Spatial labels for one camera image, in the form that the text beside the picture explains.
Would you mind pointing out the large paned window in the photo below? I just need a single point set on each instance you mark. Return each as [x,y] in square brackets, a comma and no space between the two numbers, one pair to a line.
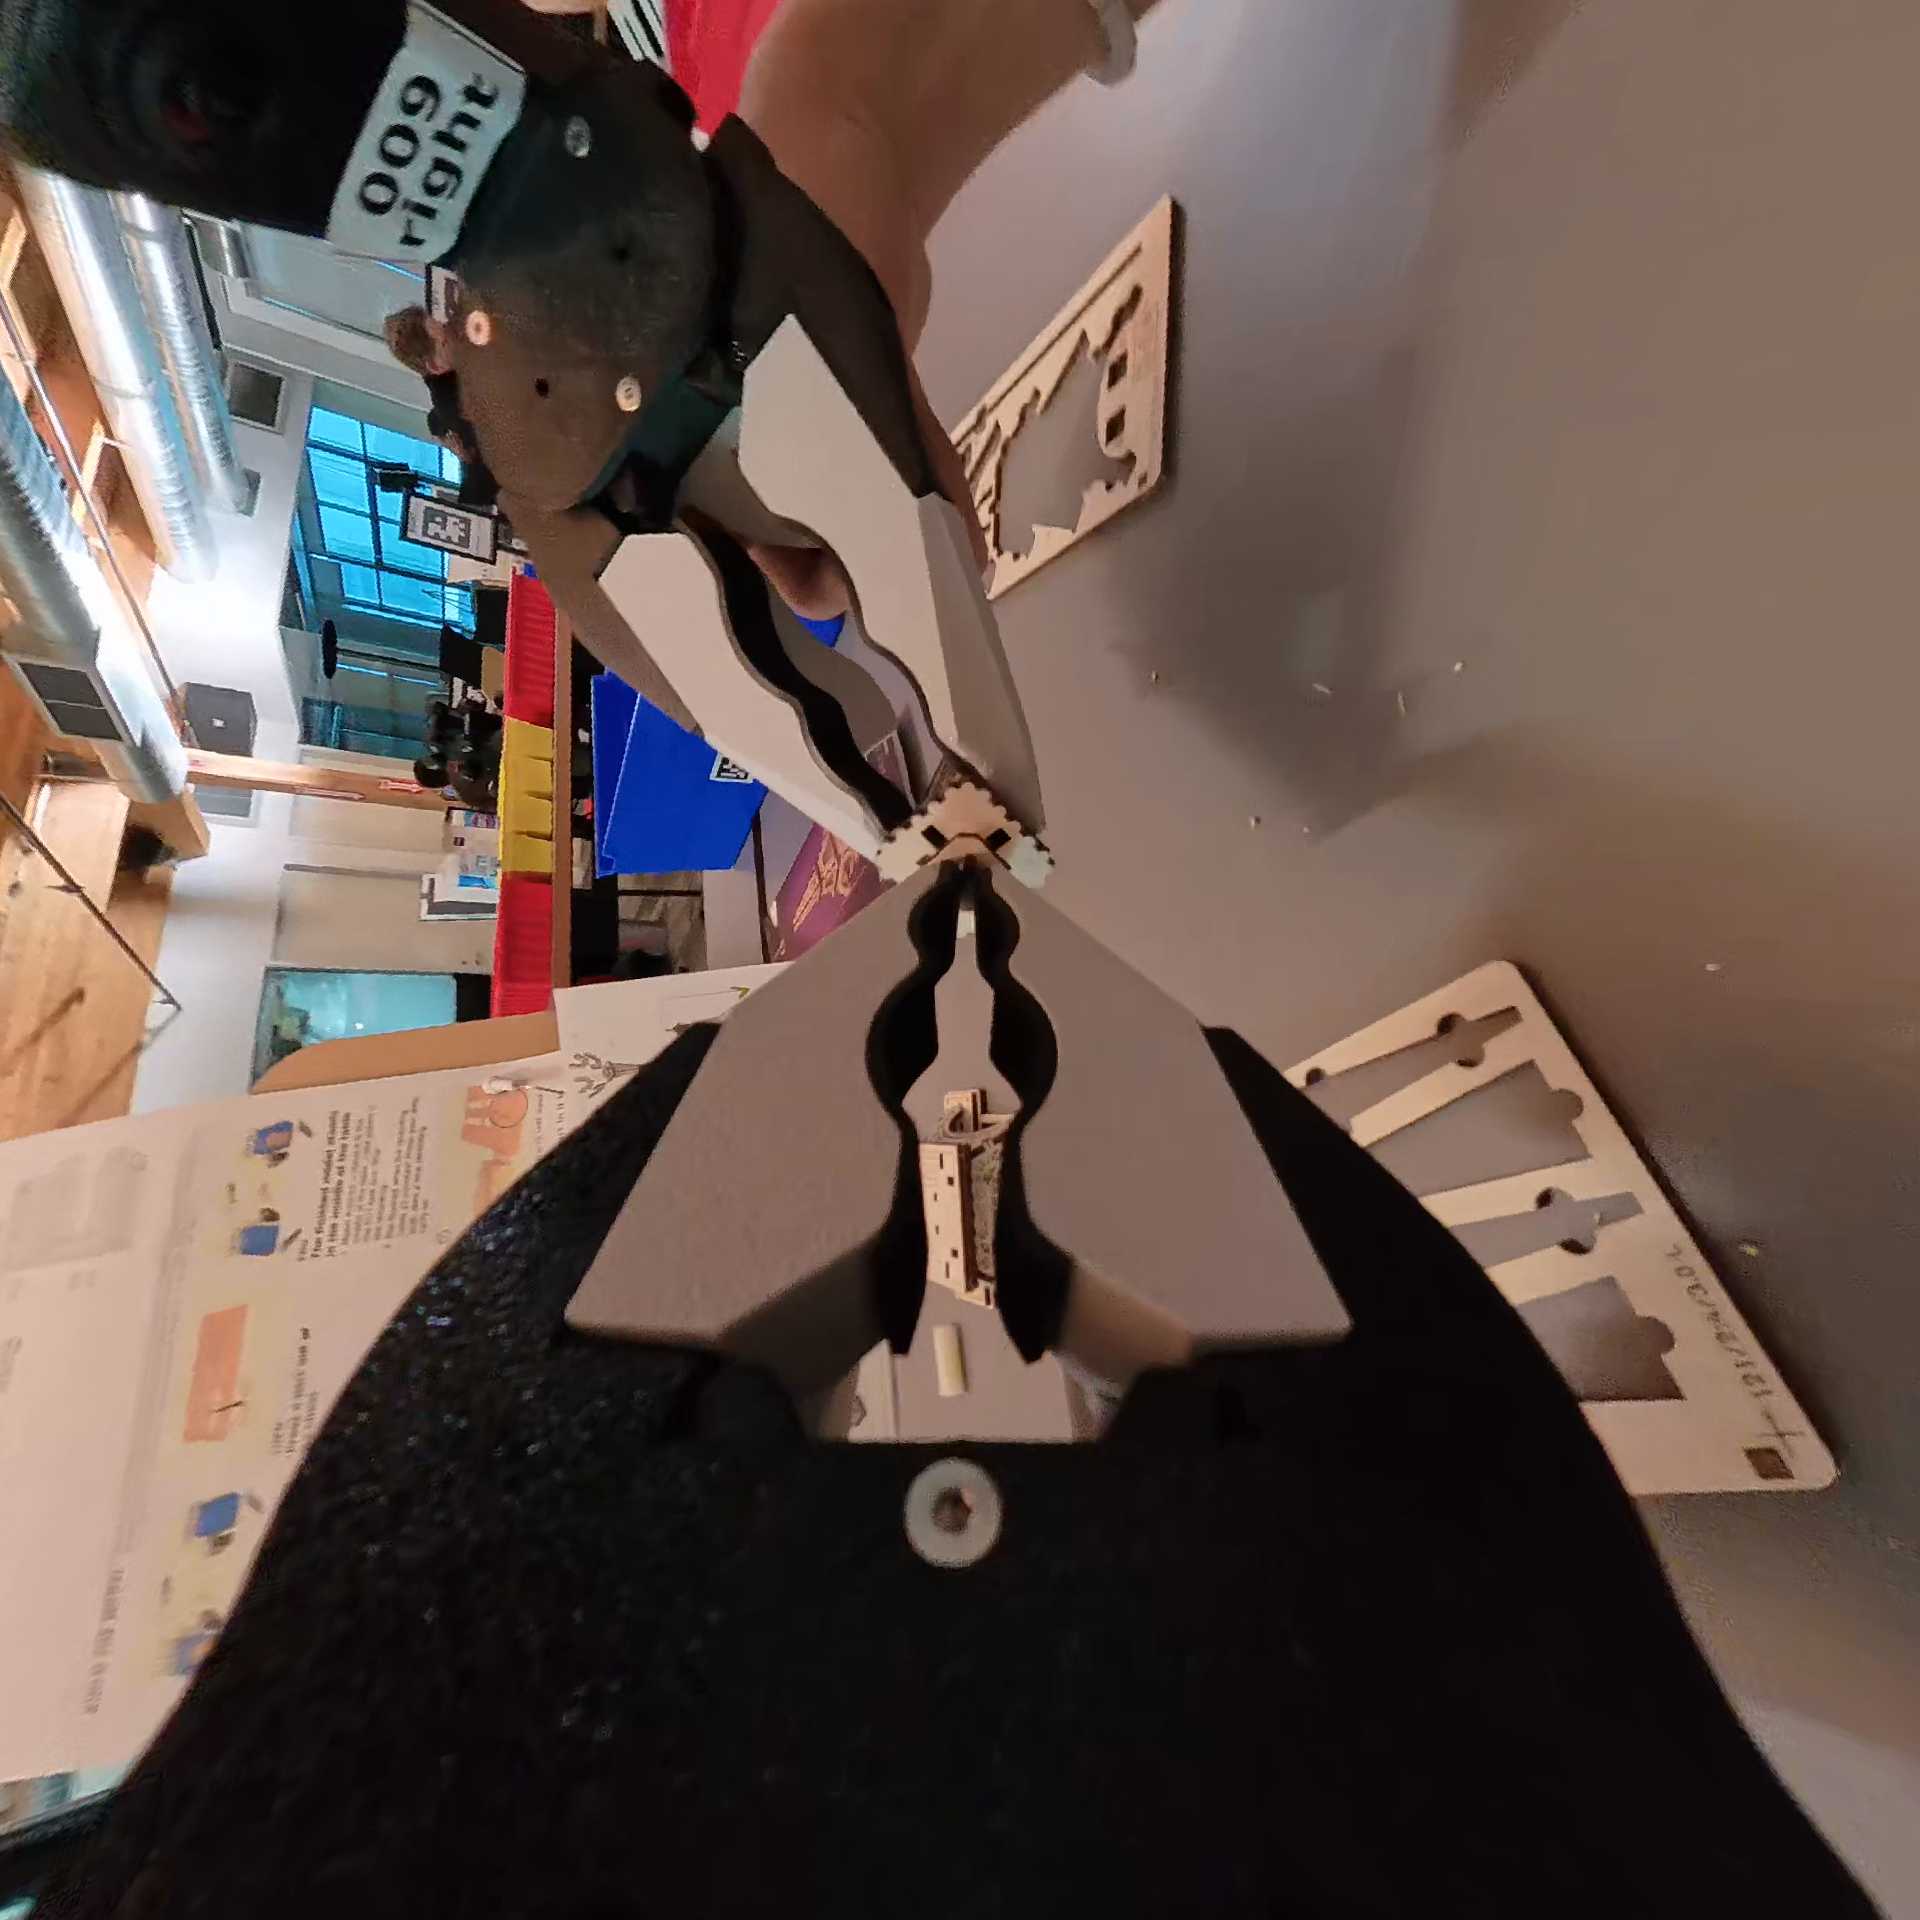
[374,494]

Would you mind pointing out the cream wax stick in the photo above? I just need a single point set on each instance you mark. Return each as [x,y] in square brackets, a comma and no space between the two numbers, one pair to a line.
[948,1358]

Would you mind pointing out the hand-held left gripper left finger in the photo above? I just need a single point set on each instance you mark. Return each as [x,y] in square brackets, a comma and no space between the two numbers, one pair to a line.
[720,1201]

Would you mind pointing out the black white marker sign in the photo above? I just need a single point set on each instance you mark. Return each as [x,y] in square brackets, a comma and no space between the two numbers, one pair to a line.
[451,524]

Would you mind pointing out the person's right hand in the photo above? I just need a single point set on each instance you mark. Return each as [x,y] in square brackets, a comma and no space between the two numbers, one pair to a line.
[931,105]

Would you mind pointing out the grey desk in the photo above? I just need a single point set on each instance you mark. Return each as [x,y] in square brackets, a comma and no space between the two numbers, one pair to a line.
[1501,601]

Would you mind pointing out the square toothed wooden plate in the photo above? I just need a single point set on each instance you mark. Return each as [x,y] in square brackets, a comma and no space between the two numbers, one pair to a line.
[914,853]

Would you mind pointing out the wooden sheet with slot cutouts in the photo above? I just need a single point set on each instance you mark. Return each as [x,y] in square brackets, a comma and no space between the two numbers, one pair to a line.
[1725,1350]

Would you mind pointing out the silver ventilation duct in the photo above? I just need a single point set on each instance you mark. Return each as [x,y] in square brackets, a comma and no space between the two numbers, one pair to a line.
[74,601]
[164,345]

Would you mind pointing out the wooden square platform piece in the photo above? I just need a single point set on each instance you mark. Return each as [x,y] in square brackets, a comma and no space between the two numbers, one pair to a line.
[956,1214]

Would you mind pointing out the brown backing board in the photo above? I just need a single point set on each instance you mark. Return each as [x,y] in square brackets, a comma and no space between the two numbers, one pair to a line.
[405,1050]

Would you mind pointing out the black square speaker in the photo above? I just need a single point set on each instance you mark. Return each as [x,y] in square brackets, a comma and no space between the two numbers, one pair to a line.
[218,721]

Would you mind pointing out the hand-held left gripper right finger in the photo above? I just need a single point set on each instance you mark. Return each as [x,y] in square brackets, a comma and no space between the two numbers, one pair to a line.
[1184,1201]

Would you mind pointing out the purple puzzle box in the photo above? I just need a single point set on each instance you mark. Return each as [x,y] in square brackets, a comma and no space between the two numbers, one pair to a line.
[824,884]

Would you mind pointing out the illustrated guide poster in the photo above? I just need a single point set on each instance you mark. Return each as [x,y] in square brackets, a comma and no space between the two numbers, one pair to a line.
[224,1350]

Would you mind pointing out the yellow storage bin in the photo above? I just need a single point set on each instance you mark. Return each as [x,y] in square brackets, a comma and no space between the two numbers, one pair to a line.
[528,794]

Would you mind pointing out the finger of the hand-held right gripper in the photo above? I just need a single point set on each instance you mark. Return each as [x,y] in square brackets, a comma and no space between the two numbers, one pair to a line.
[704,645]
[840,494]

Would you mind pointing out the wooden sheet with jagged cutouts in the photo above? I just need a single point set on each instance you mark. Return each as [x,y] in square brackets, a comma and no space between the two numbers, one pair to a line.
[1141,375]

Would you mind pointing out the blue storage bin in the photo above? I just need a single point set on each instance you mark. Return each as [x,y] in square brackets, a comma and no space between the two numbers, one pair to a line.
[675,780]

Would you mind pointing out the red storage bin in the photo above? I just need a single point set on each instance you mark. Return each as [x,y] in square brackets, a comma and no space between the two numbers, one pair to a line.
[525,645]

